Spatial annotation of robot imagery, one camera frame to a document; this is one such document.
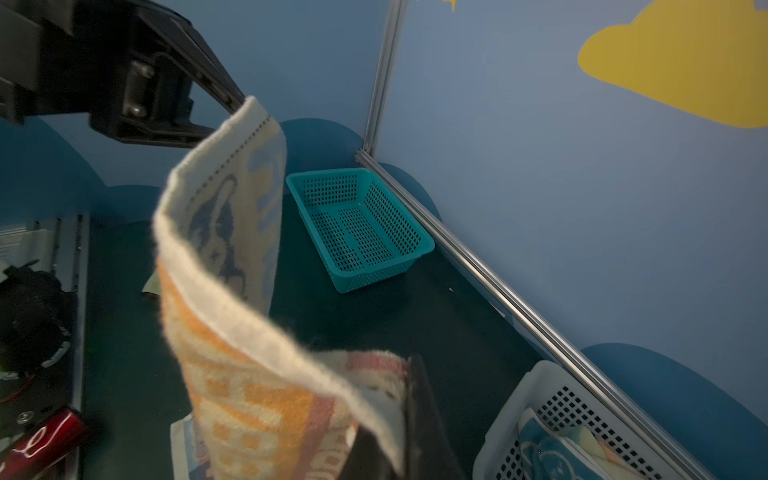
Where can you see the left aluminium frame post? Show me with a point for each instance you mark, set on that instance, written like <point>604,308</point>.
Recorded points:
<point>386,61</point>

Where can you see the yellow-green sticky paper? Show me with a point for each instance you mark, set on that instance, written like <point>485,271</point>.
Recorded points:
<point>152,285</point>

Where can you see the teal plastic basket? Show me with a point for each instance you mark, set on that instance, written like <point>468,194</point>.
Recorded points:
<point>361,230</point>

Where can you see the white plastic basket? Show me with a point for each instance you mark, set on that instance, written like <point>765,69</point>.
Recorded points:
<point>561,402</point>

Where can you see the yellow-green towel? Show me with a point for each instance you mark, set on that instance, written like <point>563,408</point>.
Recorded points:
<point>600,453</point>

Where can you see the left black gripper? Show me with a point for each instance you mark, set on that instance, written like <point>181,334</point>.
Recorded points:
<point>129,65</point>

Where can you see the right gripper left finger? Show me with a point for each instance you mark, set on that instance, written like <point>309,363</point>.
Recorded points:
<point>366,460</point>

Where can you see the blue bunny pattern towel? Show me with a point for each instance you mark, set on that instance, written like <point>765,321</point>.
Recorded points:
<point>545,454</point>

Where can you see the cream RABBIT lettered towel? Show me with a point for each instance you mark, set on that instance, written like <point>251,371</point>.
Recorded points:
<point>266,407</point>

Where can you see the red metal bottle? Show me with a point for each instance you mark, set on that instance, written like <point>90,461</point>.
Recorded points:
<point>44,446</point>

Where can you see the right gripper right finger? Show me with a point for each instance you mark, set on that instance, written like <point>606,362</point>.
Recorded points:
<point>429,454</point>

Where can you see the horizontal aluminium frame bar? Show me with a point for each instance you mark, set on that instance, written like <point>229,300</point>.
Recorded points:
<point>576,363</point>

